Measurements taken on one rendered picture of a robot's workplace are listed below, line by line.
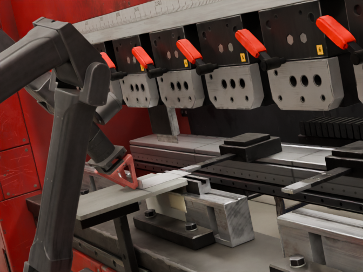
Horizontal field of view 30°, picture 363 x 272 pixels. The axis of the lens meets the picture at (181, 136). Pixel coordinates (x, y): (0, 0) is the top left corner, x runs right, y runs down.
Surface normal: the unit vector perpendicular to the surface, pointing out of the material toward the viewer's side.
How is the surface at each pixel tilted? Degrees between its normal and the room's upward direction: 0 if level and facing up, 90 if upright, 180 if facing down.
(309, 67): 90
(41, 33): 26
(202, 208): 90
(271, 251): 0
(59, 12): 90
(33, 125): 90
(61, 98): 75
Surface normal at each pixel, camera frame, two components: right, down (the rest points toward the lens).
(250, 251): -0.20, -0.97
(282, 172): -0.85, 0.25
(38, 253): -0.70, -0.01
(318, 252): 0.48, 0.04
